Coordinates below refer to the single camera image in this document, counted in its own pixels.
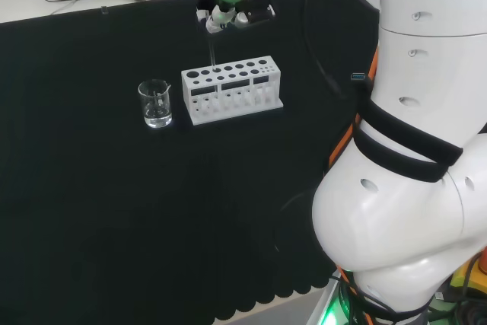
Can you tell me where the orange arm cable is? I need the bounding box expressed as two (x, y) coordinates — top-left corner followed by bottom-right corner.
(327, 49), (380, 168)

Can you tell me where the white test tube rack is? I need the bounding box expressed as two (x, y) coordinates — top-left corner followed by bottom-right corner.
(180, 55), (285, 126)

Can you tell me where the black bench cloth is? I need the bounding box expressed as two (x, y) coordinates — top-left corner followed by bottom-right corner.
(0, 0), (381, 325)

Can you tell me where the clear glass beaker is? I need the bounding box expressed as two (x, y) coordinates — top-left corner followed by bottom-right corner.
(137, 78), (173, 129)

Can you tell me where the thin black cable loop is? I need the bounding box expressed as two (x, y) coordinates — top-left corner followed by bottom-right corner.
(272, 190), (324, 253)

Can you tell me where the black hanging cable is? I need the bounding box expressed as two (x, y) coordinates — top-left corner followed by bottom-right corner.
(294, 0), (349, 100)

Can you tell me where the clear glass rod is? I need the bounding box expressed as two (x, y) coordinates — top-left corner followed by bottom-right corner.
(207, 30), (220, 75)

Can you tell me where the yellow stop button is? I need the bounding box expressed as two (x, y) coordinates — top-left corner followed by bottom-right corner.
(450, 248), (487, 292)

